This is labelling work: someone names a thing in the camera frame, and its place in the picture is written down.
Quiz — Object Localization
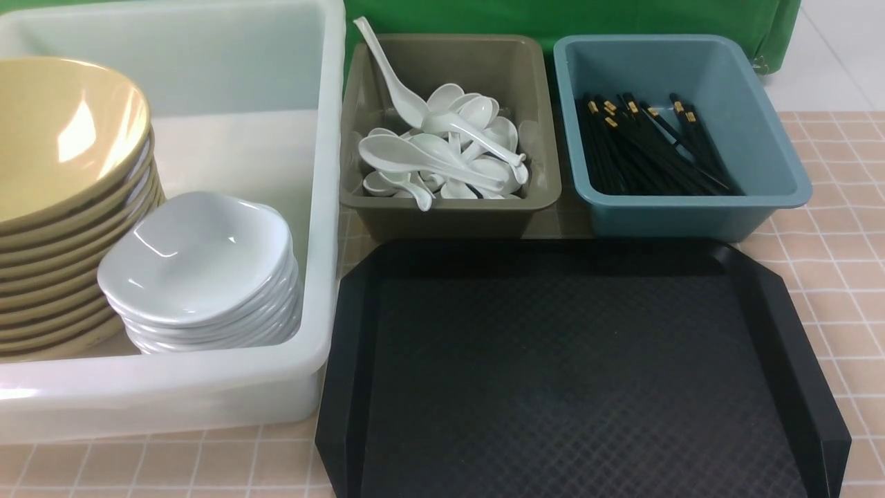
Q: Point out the black plastic serving tray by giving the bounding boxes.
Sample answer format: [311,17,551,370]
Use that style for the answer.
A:
[315,239,853,497]

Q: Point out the stack of white dishes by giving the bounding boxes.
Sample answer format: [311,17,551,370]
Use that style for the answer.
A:
[97,192,301,354]

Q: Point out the green backdrop cloth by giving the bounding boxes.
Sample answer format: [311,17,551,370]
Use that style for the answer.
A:
[344,1,799,83]

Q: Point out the pile of white spoons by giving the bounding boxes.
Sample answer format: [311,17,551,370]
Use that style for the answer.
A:
[362,83,529,212]

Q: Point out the upright white spoon in bin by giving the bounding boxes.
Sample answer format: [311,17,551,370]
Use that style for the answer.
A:
[353,17,430,129]

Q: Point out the stack of yellow bowls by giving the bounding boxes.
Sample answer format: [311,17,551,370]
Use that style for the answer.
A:
[1,56,167,363]

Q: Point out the pile of black chopsticks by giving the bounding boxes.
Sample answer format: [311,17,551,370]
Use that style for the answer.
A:
[573,92,744,196]

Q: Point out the olive plastic spoon bin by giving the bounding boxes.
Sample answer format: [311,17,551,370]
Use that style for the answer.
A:
[340,34,562,242]

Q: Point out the white soup spoon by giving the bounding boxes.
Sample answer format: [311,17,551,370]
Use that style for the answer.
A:
[357,135,506,190]

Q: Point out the large white plastic tub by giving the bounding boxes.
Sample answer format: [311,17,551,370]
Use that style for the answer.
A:
[2,1,346,445]

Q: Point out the blue plastic chopstick bin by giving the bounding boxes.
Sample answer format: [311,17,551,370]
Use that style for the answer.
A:
[553,35,812,242]

